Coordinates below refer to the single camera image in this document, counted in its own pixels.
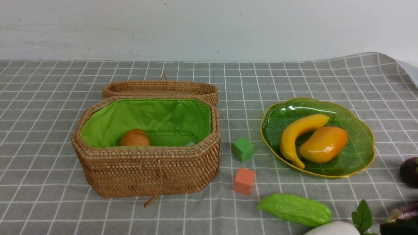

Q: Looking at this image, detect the yellow toy banana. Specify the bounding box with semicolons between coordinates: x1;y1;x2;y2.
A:
280;114;330;169

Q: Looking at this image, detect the brown toy potato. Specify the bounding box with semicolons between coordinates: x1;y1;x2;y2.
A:
120;129;151;146

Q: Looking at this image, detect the green radish leaf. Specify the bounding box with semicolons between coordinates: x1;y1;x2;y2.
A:
351;199;377;235

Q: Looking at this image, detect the purple toy eggplant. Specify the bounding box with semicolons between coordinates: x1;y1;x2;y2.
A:
385;201;418;223

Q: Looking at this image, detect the green toy bitter gourd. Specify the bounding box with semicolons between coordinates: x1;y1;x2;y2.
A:
257;193;332;227

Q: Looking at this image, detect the woven rattan basket green lining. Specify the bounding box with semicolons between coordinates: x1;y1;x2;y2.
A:
72;95;221;207

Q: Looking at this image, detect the woven rattan basket lid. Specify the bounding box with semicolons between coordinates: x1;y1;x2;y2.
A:
102;73;218;105

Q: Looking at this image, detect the green glass leaf plate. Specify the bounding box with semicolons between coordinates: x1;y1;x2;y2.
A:
260;98;375;179

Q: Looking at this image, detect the white toy radish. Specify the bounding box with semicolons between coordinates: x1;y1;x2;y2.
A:
304;221;360;235

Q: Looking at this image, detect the green foam cube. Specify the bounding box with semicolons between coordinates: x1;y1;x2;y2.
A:
231;137;255;162

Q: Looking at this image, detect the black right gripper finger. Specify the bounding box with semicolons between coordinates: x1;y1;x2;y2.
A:
379;218;418;235

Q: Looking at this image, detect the dark purple mangosteen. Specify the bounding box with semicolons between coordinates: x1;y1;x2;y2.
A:
399;157;418;188

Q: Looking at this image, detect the orange toy mango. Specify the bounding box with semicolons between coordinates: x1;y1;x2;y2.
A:
299;126;348;164

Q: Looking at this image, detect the orange foam cube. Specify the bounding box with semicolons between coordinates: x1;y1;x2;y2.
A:
233;167;256;196

